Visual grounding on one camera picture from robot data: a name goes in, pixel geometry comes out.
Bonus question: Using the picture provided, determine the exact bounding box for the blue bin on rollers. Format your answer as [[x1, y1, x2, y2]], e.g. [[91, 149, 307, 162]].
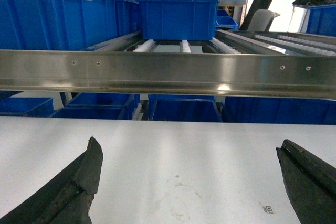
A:
[[138, 0, 219, 41]]

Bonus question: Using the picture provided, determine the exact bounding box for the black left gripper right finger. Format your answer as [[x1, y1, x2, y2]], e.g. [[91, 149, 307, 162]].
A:
[[276, 139, 335, 223]]

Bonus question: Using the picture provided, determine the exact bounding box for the lower blue bin centre-left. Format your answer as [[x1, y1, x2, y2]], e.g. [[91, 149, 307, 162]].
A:
[[51, 93, 140, 120]]

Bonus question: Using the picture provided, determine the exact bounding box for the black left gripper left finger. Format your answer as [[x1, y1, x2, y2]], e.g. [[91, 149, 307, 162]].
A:
[[1, 137, 103, 223]]

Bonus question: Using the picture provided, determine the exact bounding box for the lower blue bin right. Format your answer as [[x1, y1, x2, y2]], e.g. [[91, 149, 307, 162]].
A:
[[222, 97, 335, 125]]

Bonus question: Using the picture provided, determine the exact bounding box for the lower blue bin centre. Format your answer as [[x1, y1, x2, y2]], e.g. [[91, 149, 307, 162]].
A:
[[148, 94, 223, 123]]

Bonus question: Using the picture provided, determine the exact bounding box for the blue bin far right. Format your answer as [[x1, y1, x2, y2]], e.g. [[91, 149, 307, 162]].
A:
[[306, 4, 335, 37]]

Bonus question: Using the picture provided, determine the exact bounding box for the lower blue bin left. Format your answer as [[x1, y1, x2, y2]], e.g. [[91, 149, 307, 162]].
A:
[[1, 97, 54, 118]]

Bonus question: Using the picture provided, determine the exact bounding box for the large blue bin left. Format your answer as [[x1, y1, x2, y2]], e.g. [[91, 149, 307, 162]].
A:
[[1, 0, 141, 50]]

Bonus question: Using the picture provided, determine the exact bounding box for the black office chair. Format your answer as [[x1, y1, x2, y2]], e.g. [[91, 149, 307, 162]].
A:
[[239, 0, 280, 31]]

